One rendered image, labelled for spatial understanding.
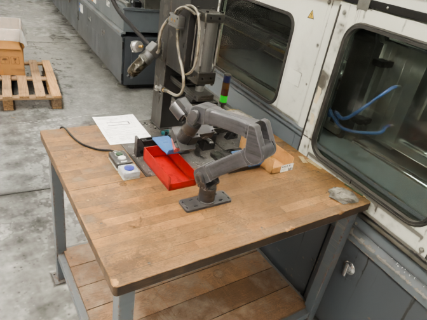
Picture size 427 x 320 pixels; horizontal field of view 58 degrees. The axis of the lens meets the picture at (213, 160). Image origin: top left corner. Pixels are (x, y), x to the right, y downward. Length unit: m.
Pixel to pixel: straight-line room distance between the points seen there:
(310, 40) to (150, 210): 1.18
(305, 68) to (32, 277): 1.85
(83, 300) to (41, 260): 0.60
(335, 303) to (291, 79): 1.18
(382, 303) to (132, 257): 1.17
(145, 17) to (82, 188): 3.49
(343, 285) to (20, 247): 1.84
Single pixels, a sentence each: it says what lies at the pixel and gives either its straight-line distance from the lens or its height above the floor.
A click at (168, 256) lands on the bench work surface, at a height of 0.90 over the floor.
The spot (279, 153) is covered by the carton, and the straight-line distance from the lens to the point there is 1.83.
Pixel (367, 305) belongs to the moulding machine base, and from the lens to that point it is 2.01.
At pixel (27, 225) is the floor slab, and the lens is 2.78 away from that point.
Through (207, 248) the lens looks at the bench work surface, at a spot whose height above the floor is 0.90.
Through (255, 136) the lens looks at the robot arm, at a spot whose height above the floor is 1.26.
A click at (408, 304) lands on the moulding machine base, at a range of 1.86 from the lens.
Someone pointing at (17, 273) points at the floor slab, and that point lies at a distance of 2.47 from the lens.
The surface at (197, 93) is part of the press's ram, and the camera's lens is 1.66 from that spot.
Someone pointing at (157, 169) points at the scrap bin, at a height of 0.93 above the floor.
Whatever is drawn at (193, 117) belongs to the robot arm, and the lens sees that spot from 1.29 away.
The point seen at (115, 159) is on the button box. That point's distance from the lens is 1.60.
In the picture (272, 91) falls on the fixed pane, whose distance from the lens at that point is 2.29.
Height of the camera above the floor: 1.75
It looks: 29 degrees down
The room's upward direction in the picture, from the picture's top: 10 degrees clockwise
